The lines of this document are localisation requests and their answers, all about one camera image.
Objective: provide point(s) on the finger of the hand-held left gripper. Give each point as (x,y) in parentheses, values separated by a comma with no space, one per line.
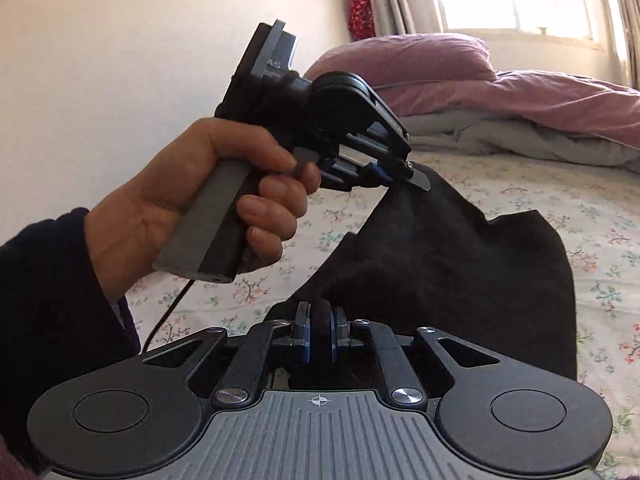
(350,175)
(395,145)

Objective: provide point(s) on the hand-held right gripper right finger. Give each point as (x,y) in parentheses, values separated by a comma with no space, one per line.
(340,335)

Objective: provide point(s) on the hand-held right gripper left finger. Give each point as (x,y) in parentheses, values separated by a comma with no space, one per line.
(302,335)

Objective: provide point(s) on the black pants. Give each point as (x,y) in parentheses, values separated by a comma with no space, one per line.
(450,260)

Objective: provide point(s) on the person's left forearm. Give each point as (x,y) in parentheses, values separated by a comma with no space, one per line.
(45,310)

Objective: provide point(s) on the person's left hand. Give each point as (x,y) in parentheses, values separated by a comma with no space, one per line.
(150,210)

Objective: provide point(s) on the pink pillow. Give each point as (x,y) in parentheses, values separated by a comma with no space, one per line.
(415,60)

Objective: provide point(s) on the red floral hanging bag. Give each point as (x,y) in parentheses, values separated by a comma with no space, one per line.
(361,7)

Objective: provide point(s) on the pink duvet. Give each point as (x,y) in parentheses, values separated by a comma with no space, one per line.
(550,100)

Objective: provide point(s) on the floral bed sheet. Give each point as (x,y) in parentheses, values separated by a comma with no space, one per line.
(615,200)

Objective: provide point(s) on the maroon cloth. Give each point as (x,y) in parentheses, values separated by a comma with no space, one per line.
(12,465)

